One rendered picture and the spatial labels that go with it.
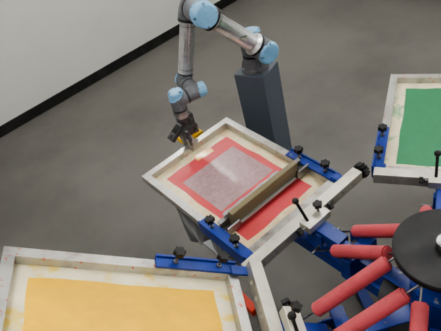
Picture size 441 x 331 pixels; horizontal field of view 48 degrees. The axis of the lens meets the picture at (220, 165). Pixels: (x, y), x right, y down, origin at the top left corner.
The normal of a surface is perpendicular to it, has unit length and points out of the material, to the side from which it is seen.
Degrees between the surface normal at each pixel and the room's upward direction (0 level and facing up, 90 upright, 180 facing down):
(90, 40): 90
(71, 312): 32
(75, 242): 0
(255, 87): 90
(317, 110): 0
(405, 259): 0
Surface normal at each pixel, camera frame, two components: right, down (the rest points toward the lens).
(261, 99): -0.50, 0.64
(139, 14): 0.64, 0.39
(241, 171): -0.19, -0.72
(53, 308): 0.33, -0.77
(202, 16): 0.36, 0.47
